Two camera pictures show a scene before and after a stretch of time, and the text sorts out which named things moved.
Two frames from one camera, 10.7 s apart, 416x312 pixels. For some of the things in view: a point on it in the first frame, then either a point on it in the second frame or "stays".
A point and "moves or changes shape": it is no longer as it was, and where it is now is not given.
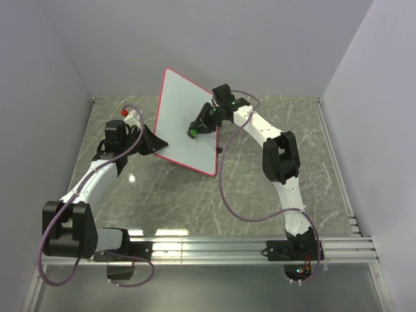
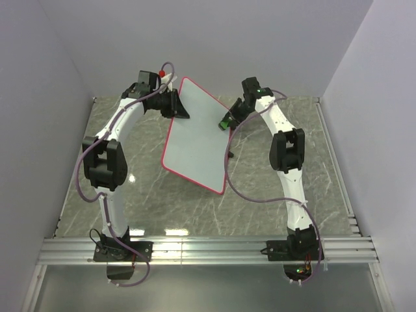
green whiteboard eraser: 194,132 to 223,125
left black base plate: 130,251 stays
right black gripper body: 213,116 to 243,110
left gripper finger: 156,142 to 177,108
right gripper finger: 196,123 to 234,108
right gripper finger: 207,128 to 234,121
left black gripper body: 143,147 to 162,104
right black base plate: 287,250 stays
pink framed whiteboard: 181,103 moves or changes shape
